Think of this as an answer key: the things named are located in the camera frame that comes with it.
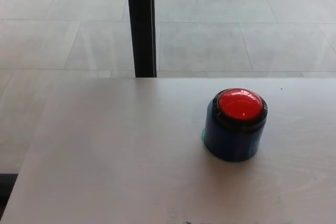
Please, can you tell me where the red button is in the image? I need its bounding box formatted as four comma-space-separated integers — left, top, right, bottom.
201, 88, 269, 163

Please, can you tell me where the black vertical post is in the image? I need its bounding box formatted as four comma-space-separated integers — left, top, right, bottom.
125, 0, 158, 78

